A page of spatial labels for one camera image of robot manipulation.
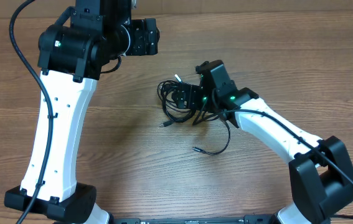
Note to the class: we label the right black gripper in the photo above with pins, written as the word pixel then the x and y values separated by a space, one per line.
pixel 184 93

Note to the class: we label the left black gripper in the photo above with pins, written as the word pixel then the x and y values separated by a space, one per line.
pixel 147 36

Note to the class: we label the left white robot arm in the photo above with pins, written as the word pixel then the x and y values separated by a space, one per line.
pixel 73 51

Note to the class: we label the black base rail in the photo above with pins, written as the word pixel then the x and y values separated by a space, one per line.
pixel 246 219

